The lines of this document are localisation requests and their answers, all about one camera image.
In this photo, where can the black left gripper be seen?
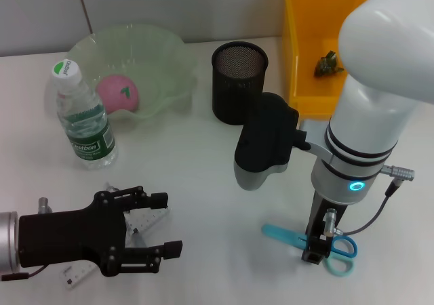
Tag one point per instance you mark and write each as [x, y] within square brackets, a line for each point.
[74, 237]

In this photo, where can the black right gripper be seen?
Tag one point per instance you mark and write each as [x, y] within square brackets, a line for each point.
[318, 217]

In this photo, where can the blue scissors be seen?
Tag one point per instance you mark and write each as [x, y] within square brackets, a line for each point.
[274, 232]

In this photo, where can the clear water bottle green label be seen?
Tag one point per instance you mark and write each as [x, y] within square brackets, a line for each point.
[88, 122]

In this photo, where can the pink peach ball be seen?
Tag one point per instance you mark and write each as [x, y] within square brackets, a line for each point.
[112, 91]

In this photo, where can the green plastic wrapper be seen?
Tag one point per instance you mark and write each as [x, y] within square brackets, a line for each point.
[327, 66]

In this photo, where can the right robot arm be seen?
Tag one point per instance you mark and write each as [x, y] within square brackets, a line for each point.
[373, 81]

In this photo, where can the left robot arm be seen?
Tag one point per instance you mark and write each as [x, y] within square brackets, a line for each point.
[8, 244]

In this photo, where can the clear plastic ruler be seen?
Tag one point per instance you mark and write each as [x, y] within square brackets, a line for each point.
[146, 218]

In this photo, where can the silver ballpoint pen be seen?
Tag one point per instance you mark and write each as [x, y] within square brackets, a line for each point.
[137, 239]

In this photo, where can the black mesh pen cup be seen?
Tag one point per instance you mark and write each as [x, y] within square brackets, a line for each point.
[234, 81]

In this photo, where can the translucent green glass fruit plate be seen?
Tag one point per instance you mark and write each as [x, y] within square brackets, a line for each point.
[152, 54]

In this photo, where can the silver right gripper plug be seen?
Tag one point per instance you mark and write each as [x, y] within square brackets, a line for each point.
[330, 220]

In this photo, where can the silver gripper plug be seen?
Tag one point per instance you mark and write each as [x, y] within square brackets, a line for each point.
[330, 220]
[44, 205]

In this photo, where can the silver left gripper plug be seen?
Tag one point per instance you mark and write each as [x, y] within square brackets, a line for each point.
[44, 205]

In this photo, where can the yellow plastic storage bin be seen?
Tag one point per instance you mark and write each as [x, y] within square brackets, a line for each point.
[312, 20]

